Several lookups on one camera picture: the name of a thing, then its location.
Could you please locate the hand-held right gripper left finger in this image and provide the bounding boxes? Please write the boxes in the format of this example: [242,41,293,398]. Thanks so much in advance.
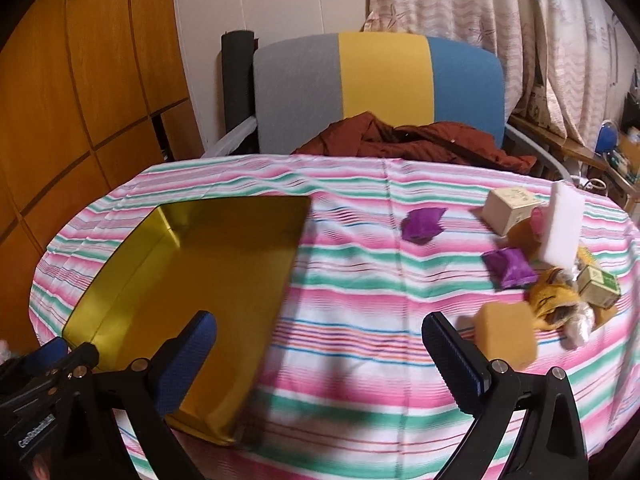
[60,310,221,480]

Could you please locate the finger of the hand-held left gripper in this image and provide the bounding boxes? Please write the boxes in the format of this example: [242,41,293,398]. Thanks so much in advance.
[20,336,71,371]

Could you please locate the pink green striped tablecloth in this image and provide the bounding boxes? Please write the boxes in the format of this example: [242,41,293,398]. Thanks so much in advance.
[27,154,640,480]

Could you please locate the clear plastic bag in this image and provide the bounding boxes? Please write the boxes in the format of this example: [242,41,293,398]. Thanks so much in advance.
[565,305,597,351]

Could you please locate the yellow snack packet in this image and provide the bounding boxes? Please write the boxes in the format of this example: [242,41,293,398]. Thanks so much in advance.
[529,267,583,333]

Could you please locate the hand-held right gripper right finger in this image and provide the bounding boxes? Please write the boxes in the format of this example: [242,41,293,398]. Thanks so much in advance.
[421,311,588,480]

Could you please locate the wooden wardrobe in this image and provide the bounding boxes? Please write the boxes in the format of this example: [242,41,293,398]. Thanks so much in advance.
[0,0,203,356]

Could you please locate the brown jacket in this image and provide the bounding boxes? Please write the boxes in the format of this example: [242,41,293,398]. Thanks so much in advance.
[292,112,538,176]

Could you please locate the purple snack packet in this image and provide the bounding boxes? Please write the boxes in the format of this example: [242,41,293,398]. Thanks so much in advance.
[401,206,448,246]
[481,247,538,291]

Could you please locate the wooden side desk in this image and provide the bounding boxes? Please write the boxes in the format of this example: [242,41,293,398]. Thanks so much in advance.
[510,112,640,211]

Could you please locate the beige cardboard box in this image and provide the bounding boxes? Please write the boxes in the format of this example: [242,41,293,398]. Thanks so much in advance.
[482,186,546,237]

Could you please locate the black rolled mat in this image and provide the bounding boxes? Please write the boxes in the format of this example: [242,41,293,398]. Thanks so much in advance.
[221,30,258,133]

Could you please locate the small green box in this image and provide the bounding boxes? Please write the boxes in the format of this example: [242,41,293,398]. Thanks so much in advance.
[575,265,622,309]

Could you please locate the grey yellow blue chair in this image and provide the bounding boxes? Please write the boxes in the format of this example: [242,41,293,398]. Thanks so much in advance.
[200,32,576,181]

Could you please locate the white sponge block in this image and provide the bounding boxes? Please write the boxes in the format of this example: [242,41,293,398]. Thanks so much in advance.
[537,181,587,267]

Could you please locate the patterned beige curtain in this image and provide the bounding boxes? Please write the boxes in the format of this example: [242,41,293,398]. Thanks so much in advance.
[362,0,636,141]

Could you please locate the yellow tin box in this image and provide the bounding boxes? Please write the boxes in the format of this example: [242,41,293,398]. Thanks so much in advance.
[61,196,312,447]

